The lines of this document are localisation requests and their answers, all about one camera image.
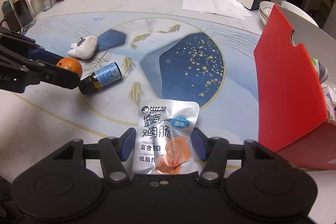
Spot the glass mug dark drink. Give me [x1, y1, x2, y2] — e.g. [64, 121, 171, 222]
[9, 0, 36, 32]

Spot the orange tangerine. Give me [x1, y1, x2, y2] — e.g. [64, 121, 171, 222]
[56, 57, 83, 78]

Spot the white tooth plush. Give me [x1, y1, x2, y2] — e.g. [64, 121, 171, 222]
[67, 36, 98, 60]

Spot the red cardboard box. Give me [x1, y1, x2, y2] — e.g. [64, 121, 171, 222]
[254, 6, 335, 170]

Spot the white paper napkin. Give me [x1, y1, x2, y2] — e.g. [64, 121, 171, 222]
[182, 0, 252, 20]

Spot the white plate stack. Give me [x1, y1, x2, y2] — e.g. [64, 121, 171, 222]
[259, 1, 277, 25]

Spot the small brown bottle blue label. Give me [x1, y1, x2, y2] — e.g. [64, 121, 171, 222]
[79, 62, 122, 95]

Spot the chicken sausage white pouch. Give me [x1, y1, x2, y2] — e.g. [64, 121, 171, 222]
[132, 99, 201, 174]

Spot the white grey snack bag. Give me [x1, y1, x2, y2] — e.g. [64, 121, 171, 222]
[310, 58, 329, 84]

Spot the clear plastic bag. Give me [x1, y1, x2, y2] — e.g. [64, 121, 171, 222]
[321, 83, 336, 124]

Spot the white bowl gold rim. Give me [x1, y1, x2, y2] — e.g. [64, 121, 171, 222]
[281, 1, 318, 27]

